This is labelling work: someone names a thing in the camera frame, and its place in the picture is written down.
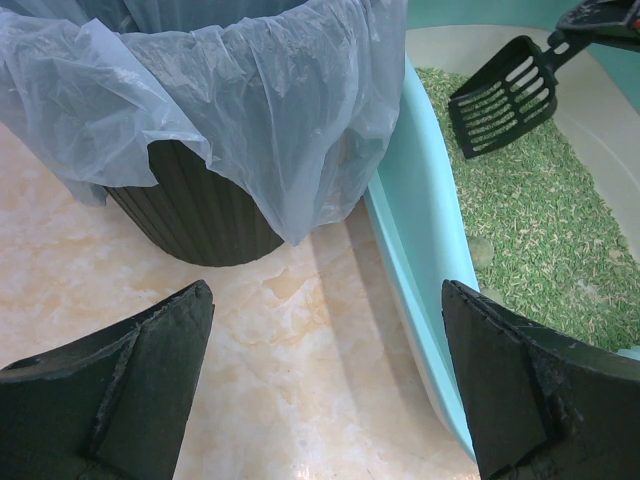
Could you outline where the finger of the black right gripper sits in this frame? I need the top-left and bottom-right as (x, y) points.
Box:
(556, 0), (639, 50)

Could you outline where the teal plastic litter box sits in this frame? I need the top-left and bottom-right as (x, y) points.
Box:
(364, 1), (639, 452)

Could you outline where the translucent blue bin liner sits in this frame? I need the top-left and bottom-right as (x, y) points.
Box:
(1, 1), (408, 244)

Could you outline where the green cat litter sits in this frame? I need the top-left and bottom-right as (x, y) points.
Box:
(416, 68), (639, 352)

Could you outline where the black trash bin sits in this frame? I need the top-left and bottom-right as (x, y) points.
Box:
(106, 140), (284, 267)

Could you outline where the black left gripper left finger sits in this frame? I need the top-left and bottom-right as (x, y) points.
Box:
(1, 280), (215, 479)

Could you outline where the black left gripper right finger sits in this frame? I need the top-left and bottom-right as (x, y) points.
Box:
(442, 280), (639, 479)

